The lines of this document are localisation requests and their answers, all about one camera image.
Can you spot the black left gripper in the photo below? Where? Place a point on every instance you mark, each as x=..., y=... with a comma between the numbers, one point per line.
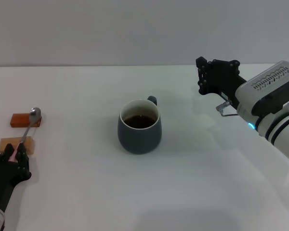
x=2, y=178

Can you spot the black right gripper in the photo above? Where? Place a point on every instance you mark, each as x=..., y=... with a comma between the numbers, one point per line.
x=221, y=77

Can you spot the dark grey ceramic coffee cup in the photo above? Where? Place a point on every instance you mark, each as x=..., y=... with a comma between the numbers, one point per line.
x=139, y=140

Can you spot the light wooden spoon rest block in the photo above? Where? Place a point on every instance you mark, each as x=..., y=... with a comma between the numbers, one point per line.
x=26, y=144

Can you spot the reddish-brown wooden block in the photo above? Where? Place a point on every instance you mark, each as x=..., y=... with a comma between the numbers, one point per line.
x=19, y=119

